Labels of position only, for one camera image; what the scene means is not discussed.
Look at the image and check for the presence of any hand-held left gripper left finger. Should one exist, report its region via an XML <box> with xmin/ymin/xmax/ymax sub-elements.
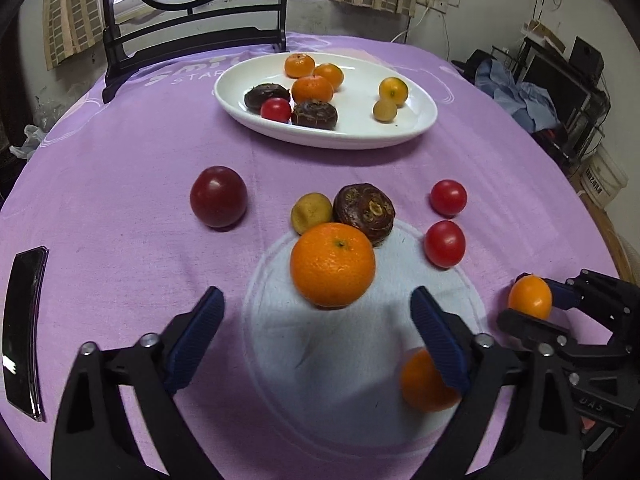
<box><xmin>50</xmin><ymin>286</ymin><xmax>226</xmax><ymax>480</ymax></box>

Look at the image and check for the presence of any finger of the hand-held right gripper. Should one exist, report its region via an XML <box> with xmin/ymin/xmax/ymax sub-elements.
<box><xmin>496</xmin><ymin>308</ymin><xmax>581</xmax><ymax>361</ymax></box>
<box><xmin>547</xmin><ymin>269</ymin><xmax>640</xmax><ymax>343</ymax></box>

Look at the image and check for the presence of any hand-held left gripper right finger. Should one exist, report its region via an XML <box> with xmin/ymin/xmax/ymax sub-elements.
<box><xmin>410</xmin><ymin>286</ymin><xmax>585</xmax><ymax>480</ymax></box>

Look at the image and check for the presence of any yellow-orange small orange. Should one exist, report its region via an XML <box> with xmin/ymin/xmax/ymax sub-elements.
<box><xmin>508</xmin><ymin>275</ymin><xmax>553</xmax><ymax>321</ymax></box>

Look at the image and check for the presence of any small oval orange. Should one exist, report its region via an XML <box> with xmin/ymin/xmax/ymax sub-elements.
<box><xmin>399</xmin><ymin>349</ymin><xmax>463</xmax><ymax>413</ymax></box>

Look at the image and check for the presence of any large orange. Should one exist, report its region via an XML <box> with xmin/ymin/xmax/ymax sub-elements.
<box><xmin>290</xmin><ymin>222</ymin><xmax>376</xmax><ymax>309</ymax></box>

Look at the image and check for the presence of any white oval plate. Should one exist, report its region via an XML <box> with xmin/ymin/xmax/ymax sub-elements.
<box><xmin>214</xmin><ymin>52</ymin><xmax>439</xmax><ymax>150</ymax></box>

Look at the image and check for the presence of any red cherry tomato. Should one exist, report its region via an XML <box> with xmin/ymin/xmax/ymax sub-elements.
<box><xmin>424</xmin><ymin>220</ymin><xmax>467</xmax><ymax>269</ymax></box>
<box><xmin>260</xmin><ymin>98</ymin><xmax>293</xmax><ymax>124</ymax></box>
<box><xmin>430</xmin><ymin>179</ymin><xmax>468</xmax><ymax>217</ymax></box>

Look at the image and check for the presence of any small dark water chestnut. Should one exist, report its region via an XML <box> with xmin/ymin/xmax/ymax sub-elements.
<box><xmin>244</xmin><ymin>84</ymin><xmax>292</xmax><ymax>114</ymax></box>

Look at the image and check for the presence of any yellow-green citrus fruit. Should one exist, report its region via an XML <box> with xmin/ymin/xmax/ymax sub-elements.
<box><xmin>378</xmin><ymin>76</ymin><xmax>409</xmax><ymax>107</ymax></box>

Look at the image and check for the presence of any large dark water chestnut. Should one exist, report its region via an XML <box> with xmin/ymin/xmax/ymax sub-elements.
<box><xmin>291</xmin><ymin>100</ymin><xmax>338</xmax><ymax>131</ymax></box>

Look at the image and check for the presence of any small round orange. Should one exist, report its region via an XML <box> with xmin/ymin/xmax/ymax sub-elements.
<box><xmin>314</xmin><ymin>63</ymin><xmax>345</xmax><ymax>92</ymax></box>
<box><xmin>291</xmin><ymin>74</ymin><xmax>335</xmax><ymax>104</ymax></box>

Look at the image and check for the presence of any mandarin orange with stem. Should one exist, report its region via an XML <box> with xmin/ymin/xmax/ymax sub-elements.
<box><xmin>284</xmin><ymin>52</ymin><xmax>316</xmax><ymax>79</ymax></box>

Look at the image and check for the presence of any white plastic bucket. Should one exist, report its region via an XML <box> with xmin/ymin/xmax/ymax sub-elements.
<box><xmin>580</xmin><ymin>142</ymin><xmax>628</xmax><ymax>208</ymax></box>

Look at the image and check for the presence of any dark red tomato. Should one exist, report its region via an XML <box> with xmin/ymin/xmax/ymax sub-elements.
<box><xmin>189</xmin><ymin>166</ymin><xmax>248</xmax><ymax>229</ymax></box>

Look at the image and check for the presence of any small yellow-brown longan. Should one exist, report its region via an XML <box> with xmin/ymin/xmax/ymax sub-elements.
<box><xmin>291</xmin><ymin>192</ymin><xmax>333</xmax><ymax>236</ymax></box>

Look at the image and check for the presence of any black smartphone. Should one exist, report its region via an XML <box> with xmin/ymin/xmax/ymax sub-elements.
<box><xmin>1</xmin><ymin>246</ymin><xmax>50</xmax><ymax>422</ymax></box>

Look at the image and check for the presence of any blue cloth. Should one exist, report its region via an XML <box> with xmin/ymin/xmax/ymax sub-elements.
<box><xmin>474</xmin><ymin>59</ymin><xmax>561</xmax><ymax>133</ymax></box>

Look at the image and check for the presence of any black monitor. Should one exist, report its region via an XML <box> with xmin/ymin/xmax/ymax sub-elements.
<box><xmin>525</xmin><ymin>52</ymin><xmax>596</xmax><ymax>131</ymax></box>

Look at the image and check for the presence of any purple tablecloth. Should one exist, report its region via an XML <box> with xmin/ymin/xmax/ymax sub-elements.
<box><xmin>0</xmin><ymin>30</ymin><xmax>626</xmax><ymax>480</ymax></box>

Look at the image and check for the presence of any black speaker box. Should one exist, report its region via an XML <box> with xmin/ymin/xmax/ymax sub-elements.
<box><xmin>570</xmin><ymin>36</ymin><xmax>605</xmax><ymax>81</ymax></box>

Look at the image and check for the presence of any black cloth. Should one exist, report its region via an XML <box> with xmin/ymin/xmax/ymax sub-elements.
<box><xmin>452</xmin><ymin>50</ymin><xmax>493</xmax><ymax>78</ymax></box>

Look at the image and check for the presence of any white plastic bag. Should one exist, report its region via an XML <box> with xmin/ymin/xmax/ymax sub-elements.
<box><xmin>9</xmin><ymin>124</ymin><xmax>48</xmax><ymax>160</ymax></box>

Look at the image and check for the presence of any black chair with painted back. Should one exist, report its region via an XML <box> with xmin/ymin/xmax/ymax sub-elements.
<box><xmin>101</xmin><ymin>0</ymin><xmax>291</xmax><ymax>105</ymax></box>

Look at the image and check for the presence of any white wall cable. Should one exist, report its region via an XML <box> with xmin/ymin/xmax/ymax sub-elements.
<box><xmin>391</xmin><ymin>7</ymin><xmax>431</xmax><ymax>43</ymax></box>

